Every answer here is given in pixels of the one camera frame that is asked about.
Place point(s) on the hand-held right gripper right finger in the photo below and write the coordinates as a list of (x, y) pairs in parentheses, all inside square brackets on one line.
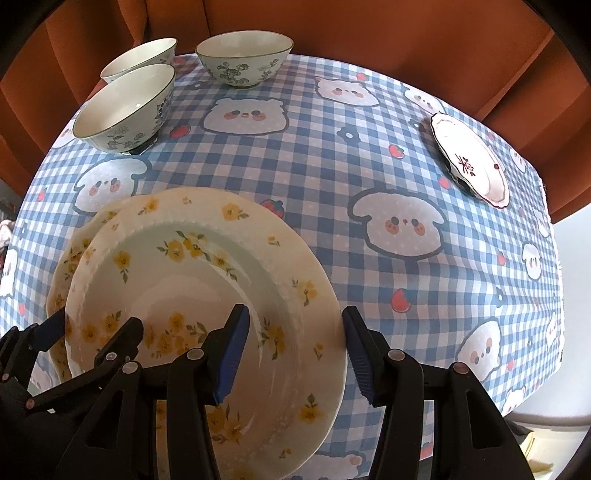
[(361, 360)]

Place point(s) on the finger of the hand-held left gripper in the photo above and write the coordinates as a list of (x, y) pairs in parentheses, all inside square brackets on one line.
[(122, 341), (48, 331)]

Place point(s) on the orange curtain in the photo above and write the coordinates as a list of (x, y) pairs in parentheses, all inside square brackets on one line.
[(369, 27)]

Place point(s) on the blue checked printed tablecloth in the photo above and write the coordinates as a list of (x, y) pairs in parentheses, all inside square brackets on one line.
[(323, 184)]

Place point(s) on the small white red-print plate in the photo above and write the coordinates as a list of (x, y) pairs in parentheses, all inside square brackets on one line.
[(466, 147)]

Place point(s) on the pale paper sheets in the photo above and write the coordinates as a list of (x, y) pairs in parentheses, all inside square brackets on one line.
[(538, 454)]

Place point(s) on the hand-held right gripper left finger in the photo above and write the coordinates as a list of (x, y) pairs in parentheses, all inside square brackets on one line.
[(231, 355)]

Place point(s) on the floral white ceramic bowl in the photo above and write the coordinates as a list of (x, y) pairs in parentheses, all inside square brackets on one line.
[(157, 57), (240, 69), (120, 106)]

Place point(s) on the yellow flower ceramic plate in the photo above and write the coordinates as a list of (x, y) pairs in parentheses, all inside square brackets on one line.
[(194, 277), (60, 281)]

